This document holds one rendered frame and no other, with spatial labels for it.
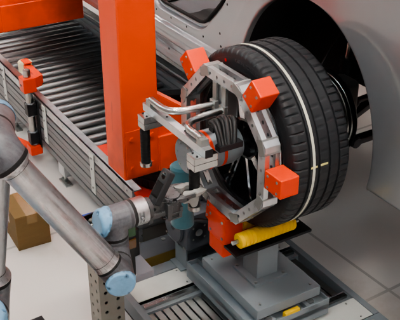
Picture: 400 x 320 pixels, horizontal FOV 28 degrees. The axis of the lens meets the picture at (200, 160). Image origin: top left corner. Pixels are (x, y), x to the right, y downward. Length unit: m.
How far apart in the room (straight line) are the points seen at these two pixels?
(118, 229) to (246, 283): 0.86
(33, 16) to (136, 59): 2.00
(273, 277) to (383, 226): 0.96
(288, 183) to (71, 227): 0.71
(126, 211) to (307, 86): 0.72
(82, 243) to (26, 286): 1.30
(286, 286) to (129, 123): 0.88
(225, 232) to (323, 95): 0.64
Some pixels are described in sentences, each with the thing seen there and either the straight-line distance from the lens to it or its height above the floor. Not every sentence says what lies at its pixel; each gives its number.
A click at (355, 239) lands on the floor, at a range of 3.87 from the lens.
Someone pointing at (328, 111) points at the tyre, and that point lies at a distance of 2.65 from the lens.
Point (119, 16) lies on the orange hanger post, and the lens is 2.95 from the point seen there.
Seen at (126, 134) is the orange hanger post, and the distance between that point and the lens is 3.13.
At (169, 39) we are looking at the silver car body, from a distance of 3.74.
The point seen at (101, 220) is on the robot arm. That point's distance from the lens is 2.43.
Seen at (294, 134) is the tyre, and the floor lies 0.99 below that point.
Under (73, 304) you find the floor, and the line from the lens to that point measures 3.45.
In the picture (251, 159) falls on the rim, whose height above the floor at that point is 0.79.
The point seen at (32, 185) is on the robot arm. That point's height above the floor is 1.05.
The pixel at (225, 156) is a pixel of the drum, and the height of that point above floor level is 0.85.
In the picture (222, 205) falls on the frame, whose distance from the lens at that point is 2.89.
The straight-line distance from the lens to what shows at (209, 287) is 3.25.
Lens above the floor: 2.17
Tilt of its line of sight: 29 degrees down
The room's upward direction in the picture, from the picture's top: straight up
